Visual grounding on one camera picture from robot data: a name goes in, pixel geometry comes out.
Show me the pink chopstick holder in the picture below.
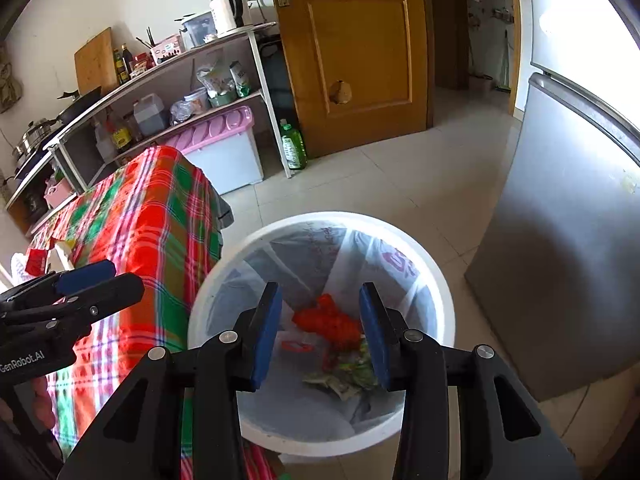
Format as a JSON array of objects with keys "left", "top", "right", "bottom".
[{"left": 150, "top": 35, "right": 187, "bottom": 66}]

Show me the tall white metal shelf rack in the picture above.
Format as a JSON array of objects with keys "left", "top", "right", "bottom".
[{"left": 42, "top": 21, "right": 293, "bottom": 196}]

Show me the hanging cloth bag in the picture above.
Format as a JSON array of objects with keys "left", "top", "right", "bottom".
[{"left": 0, "top": 45, "right": 23, "bottom": 113}]

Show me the crumpled clear plastic bag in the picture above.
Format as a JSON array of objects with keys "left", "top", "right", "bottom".
[{"left": 169, "top": 100, "right": 193, "bottom": 126}]

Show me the clear plastic bottle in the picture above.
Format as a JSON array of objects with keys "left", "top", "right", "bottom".
[{"left": 92, "top": 120, "right": 117, "bottom": 163}]

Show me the red box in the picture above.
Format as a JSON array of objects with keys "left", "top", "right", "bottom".
[{"left": 27, "top": 247, "right": 51, "bottom": 276}]

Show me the red plastic bag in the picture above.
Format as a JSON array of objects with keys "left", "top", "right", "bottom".
[{"left": 281, "top": 294, "right": 364, "bottom": 368}]

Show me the pink plastic basket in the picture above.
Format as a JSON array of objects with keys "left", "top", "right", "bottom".
[{"left": 44, "top": 177, "right": 78, "bottom": 208}]

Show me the wooden cutting board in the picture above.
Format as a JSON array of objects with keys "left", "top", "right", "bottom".
[{"left": 74, "top": 27, "right": 119, "bottom": 96}]

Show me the black kitchen appliance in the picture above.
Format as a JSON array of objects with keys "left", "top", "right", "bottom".
[{"left": 22, "top": 190, "right": 48, "bottom": 216}]

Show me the green mop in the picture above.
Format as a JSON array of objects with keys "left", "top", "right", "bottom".
[{"left": 497, "top": 30, "right": 515, "bottom": 95}]

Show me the steel steamer pot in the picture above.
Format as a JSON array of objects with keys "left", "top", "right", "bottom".
[{"left": 12, "top": 119, "right": 56, "bottom": 158}]

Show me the clear plastic jug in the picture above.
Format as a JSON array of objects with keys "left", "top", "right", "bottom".
[{"left": 132, "top": 95, "right": 168, "bottom": 137}]

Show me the clear plastic food bag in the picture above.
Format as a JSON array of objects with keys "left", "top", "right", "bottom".
[{"left": 196, "top": 57, "right": 233, "bottom": 96}]

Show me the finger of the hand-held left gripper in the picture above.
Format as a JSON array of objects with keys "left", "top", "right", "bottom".
[
  {"left": 0, "top": 259, "right": 117, "bottom": 319},
  {"left": 0, "top": 272, "right": 146, "bottom": 342}
]

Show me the silver refrigerator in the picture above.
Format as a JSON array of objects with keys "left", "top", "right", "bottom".
[{"left": 464, "top": 0, "right": 640, "bottom": 401}]

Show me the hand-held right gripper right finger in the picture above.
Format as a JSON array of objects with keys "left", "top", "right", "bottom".
[{"left": 359, "top": 281, "right": 583, "bottom": 480}]

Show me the white trash bin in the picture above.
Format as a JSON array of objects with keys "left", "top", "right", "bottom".
[{"left": 187, "top": 211, "right": 457, "bottom": 456}]

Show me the low white shelf unit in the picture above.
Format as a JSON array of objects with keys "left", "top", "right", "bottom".
[{"left": 5, "top": 147, "right": 81, "bottom": 236}]

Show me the black frying pan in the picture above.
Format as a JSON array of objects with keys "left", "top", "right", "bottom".
[{"left": 55, "top": 86, "right": 103, "bottom": 121}]

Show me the black induction cooker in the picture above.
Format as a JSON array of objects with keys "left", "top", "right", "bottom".
[{"left": 10, "top": 147, "right": 53, "bottom": 181}]

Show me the brown wooden door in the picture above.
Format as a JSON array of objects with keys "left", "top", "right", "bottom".
[{"left": 265, "top": 0, "right": 436, "bottom": 158}]

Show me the white plastic bin liner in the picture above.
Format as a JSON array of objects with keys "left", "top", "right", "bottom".
[{"left": 207, "top": 225, "right": 433, "bottom": 436}]

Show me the pink lid storage box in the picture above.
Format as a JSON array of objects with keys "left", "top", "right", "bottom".
[{"left": 162, "top": 106, "right": 265, "bottom": 196}]

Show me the clear plastic lidded container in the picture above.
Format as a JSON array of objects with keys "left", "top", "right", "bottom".
[{"left": 180, "top": 11, "right": 216, "bottom": 48}]

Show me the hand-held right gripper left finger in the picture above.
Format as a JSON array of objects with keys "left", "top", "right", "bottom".
[{"left": 59, "top": 281, "right": 284, "bottom": 480}]

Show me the green detergent bottle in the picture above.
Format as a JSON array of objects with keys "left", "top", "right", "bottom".
[{"left": 279, "top": 119, "right": 308, "bottom": 171}]

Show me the green white packet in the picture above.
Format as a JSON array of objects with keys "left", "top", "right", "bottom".
[{"left": 229, "top": 61, "right": 252, "bottom": 98}]

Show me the yellow label bottle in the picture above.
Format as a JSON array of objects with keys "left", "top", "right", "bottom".
[{"left": 107, "top": 110, "right": 132, "bottom": 150}]

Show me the plaid red green tablecloth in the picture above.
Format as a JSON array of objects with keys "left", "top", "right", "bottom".
[{"left": 27, "top": 146, "right": 281, "bottom": 480}]

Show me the white electric kettle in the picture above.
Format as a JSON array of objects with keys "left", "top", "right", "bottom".
[{"left": 208, "top": 0, "right": 251, "bottom": 36}]

